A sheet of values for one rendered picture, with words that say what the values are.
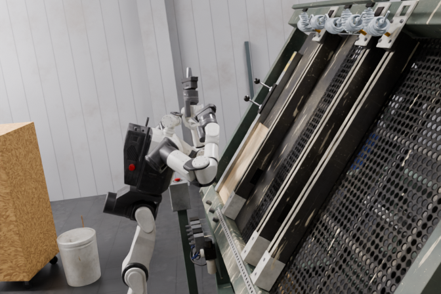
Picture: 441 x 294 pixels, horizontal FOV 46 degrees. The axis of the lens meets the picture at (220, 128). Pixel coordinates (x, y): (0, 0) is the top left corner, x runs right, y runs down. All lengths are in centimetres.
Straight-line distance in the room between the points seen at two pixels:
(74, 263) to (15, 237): 49
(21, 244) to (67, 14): 277
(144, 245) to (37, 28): 378
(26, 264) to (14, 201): 51
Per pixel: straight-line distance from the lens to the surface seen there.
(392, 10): 211
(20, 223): 429
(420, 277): 136
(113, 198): 277
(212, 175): 232
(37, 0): 614
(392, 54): 196
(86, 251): 421
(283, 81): 304
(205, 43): 593
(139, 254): 288
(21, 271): 442
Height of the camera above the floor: 193
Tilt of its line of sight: 13 degrees down
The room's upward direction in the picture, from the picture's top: 7 degrees counter-clockwise
